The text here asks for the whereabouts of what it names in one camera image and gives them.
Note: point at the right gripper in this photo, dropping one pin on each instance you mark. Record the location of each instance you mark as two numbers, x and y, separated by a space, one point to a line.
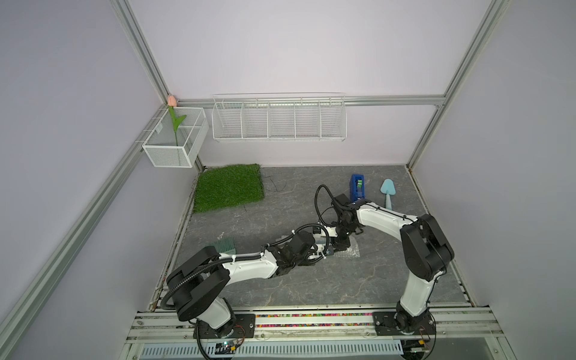
339 244

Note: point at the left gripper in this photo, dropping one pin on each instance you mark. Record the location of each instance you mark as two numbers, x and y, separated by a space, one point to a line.
306 262

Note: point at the bubble wrap sheet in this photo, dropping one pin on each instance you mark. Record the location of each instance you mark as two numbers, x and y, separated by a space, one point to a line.
348 248

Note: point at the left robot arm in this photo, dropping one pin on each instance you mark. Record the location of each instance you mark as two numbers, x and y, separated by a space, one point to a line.
194 288

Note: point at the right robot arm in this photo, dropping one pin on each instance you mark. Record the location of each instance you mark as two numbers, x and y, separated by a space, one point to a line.
426 251

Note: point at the blue tape dispenser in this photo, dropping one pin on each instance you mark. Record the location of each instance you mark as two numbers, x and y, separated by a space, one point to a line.
357 187

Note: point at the teal garden trowel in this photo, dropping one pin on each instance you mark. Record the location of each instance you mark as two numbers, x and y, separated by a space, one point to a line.
388 189

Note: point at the teal hand rake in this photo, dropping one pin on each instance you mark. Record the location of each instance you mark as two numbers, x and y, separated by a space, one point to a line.
225 246

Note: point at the green artificial grass mat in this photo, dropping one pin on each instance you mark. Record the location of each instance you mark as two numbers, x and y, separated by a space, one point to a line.
228 186

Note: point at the white vent grille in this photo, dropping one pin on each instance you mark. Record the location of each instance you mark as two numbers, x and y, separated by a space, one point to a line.
276 349

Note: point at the pink artificial tulip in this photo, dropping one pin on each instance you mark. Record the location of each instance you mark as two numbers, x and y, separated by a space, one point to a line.
177 120

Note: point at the white wire wall shelf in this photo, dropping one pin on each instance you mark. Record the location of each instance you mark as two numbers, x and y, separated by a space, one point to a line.
276 117

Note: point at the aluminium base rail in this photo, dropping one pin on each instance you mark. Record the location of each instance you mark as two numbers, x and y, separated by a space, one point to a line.
364 322

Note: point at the white mesh wall basket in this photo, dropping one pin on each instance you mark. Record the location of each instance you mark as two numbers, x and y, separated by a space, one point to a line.
160 146

